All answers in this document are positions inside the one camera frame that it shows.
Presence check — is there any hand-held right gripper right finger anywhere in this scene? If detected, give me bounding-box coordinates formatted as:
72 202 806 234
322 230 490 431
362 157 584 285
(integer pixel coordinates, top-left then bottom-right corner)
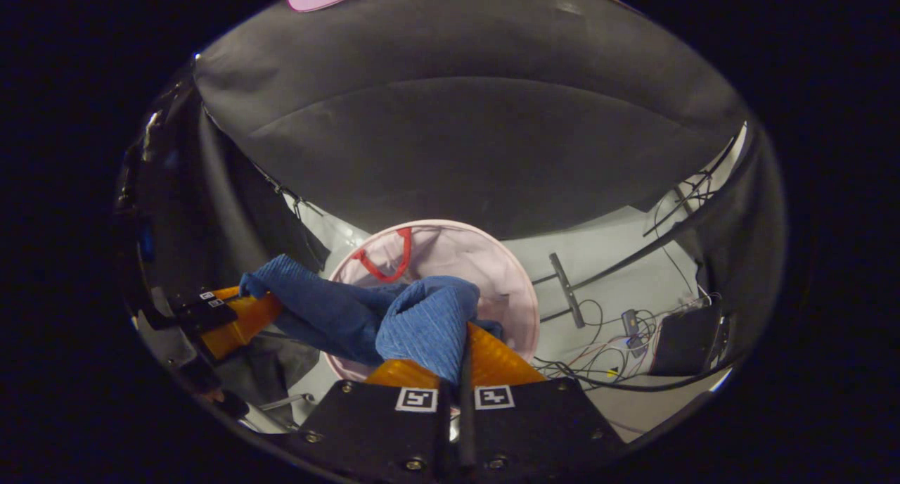
458 321 626 484

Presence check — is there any pink laundry hamper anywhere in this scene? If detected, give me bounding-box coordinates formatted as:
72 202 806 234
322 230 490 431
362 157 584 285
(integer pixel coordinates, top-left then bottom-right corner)
325 219 541 383

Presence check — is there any black metal clothes rack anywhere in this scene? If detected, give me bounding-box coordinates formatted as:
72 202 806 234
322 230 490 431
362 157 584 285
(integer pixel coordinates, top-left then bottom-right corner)
531 122 764 393

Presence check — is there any blue corduroy shirt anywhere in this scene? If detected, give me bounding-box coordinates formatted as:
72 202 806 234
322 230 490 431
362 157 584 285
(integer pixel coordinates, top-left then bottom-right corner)
239 254 504 388

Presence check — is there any tangle of floor cables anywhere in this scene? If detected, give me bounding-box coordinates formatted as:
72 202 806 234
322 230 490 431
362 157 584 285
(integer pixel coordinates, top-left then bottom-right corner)
534 298 711 386

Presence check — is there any black equipment box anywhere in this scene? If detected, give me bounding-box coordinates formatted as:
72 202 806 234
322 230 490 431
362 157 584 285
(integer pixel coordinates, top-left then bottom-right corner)
648 302 726 378

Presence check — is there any dark cloth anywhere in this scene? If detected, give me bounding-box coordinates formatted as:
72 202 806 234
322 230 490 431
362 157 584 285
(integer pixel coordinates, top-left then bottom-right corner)
211 333 321 409

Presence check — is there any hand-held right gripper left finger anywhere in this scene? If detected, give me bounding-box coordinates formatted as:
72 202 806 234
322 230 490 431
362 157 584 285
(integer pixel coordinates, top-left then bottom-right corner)
292 361 459 484

